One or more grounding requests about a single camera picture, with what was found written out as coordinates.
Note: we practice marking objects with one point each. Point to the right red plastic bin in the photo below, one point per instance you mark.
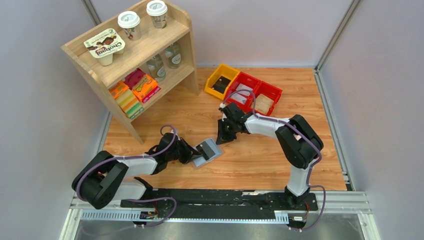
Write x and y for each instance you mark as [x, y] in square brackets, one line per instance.
[270, 91]

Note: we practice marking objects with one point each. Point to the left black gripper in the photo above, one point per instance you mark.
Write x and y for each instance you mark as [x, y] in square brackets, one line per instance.
[190, 152]

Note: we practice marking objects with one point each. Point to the wooden shelf unit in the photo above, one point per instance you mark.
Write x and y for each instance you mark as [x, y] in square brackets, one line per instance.
[136, 53]

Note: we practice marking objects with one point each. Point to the colourful sponge stack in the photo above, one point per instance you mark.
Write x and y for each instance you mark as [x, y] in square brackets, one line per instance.
[126, 100]

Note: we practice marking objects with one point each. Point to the paper coffee cup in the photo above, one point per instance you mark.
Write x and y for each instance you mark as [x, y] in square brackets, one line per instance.
[157, 10]
[129, 21]

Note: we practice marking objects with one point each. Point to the beige card holder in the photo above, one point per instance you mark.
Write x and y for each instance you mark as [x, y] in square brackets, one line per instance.
[199, 161]

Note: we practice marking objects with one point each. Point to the yellow plastic bin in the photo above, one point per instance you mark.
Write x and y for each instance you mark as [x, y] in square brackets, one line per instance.
[222, 70]

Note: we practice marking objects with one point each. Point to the glass jar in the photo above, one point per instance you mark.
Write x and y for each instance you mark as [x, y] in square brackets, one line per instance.
[156, 68]
[173, 55]

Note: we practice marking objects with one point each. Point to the magenta snack box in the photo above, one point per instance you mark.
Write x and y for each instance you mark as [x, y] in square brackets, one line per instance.
[134, 77]

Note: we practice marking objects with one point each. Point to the tan cards in bin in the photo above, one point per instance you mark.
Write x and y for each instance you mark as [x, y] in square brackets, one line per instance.
[263, 104]

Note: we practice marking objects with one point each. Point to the white cards in bin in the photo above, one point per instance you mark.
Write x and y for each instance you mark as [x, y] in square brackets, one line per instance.
[242, 96]

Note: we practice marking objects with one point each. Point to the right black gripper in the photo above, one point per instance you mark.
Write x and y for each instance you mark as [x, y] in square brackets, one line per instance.
[222, 138]

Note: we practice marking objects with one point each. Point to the red plastic bin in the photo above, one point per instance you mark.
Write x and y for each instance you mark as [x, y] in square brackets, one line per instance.
[245, 79]
[270, 91]

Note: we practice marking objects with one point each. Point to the black cards in bin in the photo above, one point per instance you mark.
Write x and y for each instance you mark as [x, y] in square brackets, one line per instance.
[221, 84]

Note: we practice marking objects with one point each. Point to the left glass jar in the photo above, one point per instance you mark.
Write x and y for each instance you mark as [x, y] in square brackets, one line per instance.
[156, 68]

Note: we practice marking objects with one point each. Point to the left paper coffee cup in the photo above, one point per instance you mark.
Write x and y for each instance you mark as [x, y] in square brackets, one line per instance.
[129, 21]

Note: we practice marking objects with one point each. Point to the Chobani yogurt cup pack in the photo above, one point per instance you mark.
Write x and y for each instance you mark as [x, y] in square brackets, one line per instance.
[104, 45]

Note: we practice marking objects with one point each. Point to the middle red plastic bin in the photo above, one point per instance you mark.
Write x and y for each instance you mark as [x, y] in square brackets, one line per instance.
[245, 79]

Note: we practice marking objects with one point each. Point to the right paper coffee cup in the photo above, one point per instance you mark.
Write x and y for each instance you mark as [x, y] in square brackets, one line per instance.
[157, 10]

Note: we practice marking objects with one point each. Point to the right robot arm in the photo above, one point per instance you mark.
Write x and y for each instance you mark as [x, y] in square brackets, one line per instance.
[300, 144]

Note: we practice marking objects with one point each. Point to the orange snack box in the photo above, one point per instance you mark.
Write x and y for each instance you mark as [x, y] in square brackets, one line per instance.
[145, 88]

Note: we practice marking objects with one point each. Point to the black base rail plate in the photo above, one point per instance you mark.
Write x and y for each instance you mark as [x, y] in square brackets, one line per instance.
[221, 204]

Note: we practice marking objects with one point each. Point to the right glass jar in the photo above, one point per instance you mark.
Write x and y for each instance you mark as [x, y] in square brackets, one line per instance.
[173, 55]

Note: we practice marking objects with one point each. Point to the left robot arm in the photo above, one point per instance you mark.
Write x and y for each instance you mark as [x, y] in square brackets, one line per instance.
[108, 177]

